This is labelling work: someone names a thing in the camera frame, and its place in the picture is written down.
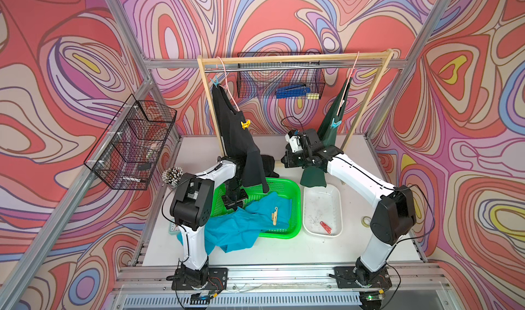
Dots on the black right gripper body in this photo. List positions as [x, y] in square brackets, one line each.
[299, 159]

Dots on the black wire basket back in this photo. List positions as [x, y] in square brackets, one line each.
[262, 80]

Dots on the white plastic tray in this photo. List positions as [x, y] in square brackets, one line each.
[322, 204]

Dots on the light blue clothespin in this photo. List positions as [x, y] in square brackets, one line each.
[335, 124]

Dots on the black wire basket left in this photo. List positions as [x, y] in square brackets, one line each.
[137, 135]

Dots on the teal t-shirt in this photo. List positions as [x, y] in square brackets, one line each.
[240, 229]

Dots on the green perforated plastic basket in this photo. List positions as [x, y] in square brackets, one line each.
[284, 187]

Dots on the yellow tape roll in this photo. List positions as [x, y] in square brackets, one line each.
[366, 221]

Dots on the dark green t-shirt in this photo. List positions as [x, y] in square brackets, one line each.
[328, 137]

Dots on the black t-shirt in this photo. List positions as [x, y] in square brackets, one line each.
[239, 144]

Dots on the black wire basket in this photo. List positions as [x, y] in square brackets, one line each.
[262, 80]
[137, 135]

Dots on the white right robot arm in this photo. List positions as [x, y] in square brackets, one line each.
[393, 206]

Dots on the wooden clothes rack frame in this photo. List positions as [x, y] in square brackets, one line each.
[384, 58]

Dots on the pink hanger right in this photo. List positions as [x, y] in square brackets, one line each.
[347, 85]

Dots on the pine cone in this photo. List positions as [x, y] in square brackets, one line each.
[172, 176]

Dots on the small green clock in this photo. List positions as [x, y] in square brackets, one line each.
[173, 229]

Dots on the pink hanger left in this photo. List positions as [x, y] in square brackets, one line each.
[226, 87]

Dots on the teal clothespin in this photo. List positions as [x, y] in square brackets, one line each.
[215, 81]

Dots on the yellow clothespin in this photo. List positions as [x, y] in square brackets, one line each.
[246, 125]

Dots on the metal rail base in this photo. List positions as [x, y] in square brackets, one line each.
[293, 286]

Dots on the red clothespin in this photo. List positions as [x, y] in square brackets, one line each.
[326, 227]

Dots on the pink hanger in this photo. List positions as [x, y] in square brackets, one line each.
[347, 85]
[226, 87]

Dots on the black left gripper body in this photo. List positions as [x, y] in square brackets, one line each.
[235, 196]

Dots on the wooden clothespin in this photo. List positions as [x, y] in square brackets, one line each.
[275, 216]

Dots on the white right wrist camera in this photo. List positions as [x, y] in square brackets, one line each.
[293, 139]

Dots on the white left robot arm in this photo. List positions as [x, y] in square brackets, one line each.
[191, 209]

